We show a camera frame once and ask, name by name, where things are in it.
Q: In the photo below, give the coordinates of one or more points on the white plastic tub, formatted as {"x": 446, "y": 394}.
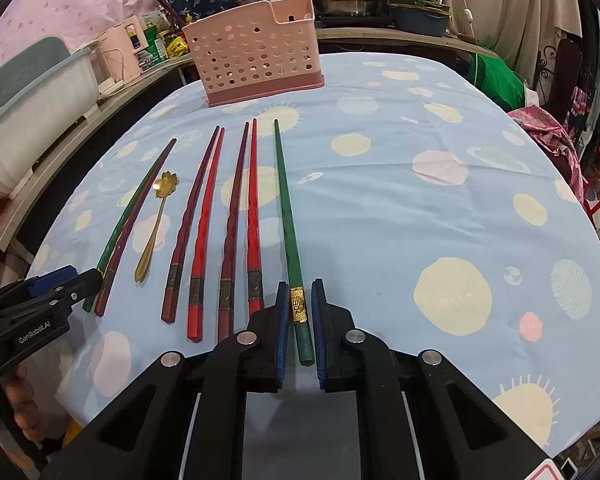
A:
{"x": 35, "y": 100}

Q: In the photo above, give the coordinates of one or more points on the green cloth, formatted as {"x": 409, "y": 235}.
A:
{"x": 497, "y": 82}

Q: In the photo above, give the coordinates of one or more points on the row of hanging clothes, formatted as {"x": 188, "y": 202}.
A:
{"x": 597, "y": 85}

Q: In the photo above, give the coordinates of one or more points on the dark metal chair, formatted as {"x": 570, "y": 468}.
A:
{"x": 567, "y": 75}

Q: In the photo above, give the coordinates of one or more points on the pink floral cloth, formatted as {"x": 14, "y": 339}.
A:
{"x": 550, "y": 145}

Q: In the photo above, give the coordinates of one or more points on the person's left hand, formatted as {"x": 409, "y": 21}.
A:
{"x": 22, "y": 395}

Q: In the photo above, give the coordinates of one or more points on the pink electric kettle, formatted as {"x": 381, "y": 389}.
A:
{"x": 120, "y": 55}

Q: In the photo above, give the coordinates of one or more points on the gold flower spoon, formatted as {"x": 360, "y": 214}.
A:
{"x": 147, "y": 247}

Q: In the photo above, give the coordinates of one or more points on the yellow packet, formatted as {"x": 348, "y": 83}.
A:
{"x": 176, "y": 46}

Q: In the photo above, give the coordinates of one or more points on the pink printed cloth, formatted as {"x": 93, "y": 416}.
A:
{"x": 80, "y": 0}

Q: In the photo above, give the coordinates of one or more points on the blue planter box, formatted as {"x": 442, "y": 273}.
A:
{"x": 420, "y": 22}

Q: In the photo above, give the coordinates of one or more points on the green white packet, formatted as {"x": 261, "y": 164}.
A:
{"x": 150, "y": 45}

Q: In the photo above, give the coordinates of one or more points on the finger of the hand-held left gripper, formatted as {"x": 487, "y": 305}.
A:
{"x": 52, "y": 280}
{"x": 82, "y": 285}

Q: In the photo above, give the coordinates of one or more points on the beige curtain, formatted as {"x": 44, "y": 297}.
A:
{"x": 505, "y": 0}

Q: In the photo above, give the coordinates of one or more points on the pink perforated utensil basket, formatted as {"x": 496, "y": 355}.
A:
{"x": 255, "y": 55}

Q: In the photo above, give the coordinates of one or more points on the dark red stick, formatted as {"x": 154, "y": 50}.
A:
{"x": 164, "y": 6}

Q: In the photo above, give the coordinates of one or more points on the dark red chopstick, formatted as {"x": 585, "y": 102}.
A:
{"x": 187, "y": 225}
{"x": 232, "y": 230}
{"x": 116, "y": 260}

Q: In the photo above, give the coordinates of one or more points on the blue planet print tablecloth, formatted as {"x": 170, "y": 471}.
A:
{"x": 405, "y": 220}

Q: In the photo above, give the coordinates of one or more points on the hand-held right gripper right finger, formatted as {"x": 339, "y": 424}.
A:
{"x": 320, "y": 335}

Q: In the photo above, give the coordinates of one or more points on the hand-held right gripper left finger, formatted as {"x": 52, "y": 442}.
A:
{"x": 281, "y": 335}

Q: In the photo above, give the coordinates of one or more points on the green chopstick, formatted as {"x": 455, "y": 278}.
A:
{"x": 287, "y": 220}
{"x": 106, "y": 250}

